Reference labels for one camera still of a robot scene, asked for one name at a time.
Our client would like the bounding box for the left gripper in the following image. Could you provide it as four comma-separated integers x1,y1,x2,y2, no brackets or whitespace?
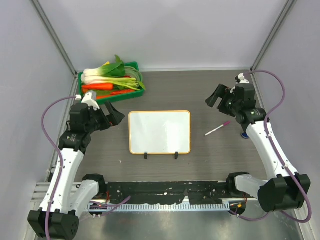
85,100,124,134

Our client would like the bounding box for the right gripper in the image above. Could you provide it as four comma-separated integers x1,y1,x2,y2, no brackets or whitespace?
206,84,242,118

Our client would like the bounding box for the pink capped marker pen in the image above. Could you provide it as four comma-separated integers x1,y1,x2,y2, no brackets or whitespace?
204,121,231,137

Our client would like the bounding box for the yellow framed whiteboard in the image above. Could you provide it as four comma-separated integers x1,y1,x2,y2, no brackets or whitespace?
128,110,191,155

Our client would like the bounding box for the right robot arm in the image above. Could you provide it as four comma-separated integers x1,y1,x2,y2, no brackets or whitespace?
205,83,311,213

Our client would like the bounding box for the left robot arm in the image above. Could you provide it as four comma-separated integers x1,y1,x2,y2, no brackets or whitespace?
27,101,125,240

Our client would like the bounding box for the orange carrot toy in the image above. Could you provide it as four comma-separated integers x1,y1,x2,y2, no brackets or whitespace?
96,95,112,100
81,83,114,91

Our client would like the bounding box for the red chili toy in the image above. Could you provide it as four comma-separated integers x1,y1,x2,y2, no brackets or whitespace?
110,89,135,96

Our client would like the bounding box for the green vegetable tray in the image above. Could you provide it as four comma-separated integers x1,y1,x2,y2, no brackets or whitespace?
77,61,145,105

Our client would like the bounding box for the green onion toy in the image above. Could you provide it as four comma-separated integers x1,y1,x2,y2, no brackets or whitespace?
80,76,146,91

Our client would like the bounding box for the bok choy toy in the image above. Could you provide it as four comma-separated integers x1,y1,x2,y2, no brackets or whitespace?
83,55,126,78

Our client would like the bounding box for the energy drink can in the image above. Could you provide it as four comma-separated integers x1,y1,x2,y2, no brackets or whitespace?
241,132,250,139

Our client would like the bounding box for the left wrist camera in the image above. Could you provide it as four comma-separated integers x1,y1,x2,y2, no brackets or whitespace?
75,90,100,111

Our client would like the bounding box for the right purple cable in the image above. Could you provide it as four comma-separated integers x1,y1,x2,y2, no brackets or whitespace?
228,70,313,223

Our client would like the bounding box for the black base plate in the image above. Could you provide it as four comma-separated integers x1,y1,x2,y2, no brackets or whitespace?
77,181,257,205

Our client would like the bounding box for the white cable duct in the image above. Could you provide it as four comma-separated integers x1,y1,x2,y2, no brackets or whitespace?
86,202,230,213

